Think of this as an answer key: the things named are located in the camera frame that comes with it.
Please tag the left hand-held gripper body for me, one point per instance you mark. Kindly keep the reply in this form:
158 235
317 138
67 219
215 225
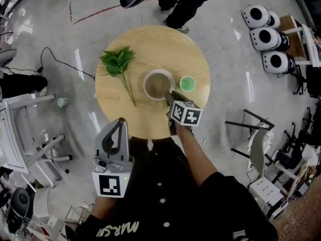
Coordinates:
109 184

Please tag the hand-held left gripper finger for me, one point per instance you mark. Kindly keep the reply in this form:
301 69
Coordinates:
102 144
124 144

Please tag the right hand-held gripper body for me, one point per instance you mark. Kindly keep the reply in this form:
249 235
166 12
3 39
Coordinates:
186 115

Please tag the white saucer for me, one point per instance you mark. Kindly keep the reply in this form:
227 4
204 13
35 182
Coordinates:
158 99

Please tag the brown glass bowl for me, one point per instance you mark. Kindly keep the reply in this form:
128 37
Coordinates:
158 84

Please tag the person's right forearm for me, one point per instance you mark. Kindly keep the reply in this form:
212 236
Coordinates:
195 154

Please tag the person's left forearm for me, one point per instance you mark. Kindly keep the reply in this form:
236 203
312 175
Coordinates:
102 207

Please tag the white office chair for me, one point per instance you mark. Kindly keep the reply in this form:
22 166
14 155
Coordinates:
57 157

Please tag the person's black shirt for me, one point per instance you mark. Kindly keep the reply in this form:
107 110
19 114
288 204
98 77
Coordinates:
163 184

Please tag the pale green paper cup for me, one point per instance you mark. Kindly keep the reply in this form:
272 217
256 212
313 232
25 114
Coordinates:
62 102

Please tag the green leaf sprig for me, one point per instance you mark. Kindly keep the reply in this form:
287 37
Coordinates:
116 61

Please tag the grey chair patterned cushion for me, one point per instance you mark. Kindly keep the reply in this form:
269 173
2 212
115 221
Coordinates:
258 149

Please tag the white capsule backpack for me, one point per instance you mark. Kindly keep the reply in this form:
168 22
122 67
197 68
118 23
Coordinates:
276 21
267 66
247 19

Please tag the white round robot heads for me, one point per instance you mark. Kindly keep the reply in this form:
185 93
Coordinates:
255 43

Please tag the black power adapter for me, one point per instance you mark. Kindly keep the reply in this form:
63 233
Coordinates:
40 69

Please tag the white drawer unit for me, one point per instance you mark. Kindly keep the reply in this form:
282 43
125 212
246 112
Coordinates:
264 189

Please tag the black office chair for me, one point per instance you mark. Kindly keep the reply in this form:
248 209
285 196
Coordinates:
313 81
291 157

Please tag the wooden crate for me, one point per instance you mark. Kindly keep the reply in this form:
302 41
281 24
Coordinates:
297 48

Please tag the white cluttered desk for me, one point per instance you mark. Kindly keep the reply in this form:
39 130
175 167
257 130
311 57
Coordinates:
311 51

